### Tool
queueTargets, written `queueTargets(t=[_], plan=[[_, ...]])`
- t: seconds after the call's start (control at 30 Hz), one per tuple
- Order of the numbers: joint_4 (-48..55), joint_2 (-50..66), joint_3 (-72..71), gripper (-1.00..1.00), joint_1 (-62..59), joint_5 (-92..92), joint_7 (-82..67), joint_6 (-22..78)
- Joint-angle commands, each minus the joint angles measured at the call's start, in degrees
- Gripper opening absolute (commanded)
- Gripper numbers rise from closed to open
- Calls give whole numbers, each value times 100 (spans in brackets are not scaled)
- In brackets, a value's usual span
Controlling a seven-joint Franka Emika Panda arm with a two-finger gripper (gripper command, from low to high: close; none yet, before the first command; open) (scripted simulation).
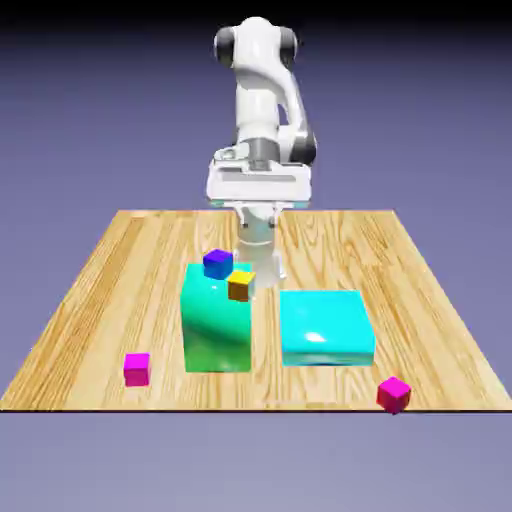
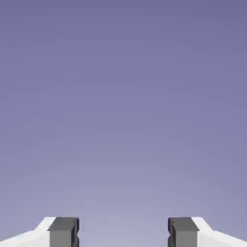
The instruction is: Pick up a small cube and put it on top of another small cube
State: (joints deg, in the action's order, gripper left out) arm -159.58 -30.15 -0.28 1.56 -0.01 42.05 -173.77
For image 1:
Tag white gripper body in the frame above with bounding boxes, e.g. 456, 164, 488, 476
205, 158, 313, 210

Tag small blue cube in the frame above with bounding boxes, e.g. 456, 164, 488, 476
202, 248, 235, 281

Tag small crimson cube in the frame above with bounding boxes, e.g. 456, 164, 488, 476
376, 375, 413, 416

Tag large green box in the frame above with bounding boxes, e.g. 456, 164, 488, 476
179, 262, 254, 374

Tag small magenta cube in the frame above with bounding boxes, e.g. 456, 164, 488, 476
122, 352, 152, 388

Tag small yellow cube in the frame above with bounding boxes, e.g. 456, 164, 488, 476
227, 269, 258, 303

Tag large cyan box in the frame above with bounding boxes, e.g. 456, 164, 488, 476
278, 289, 377, 368

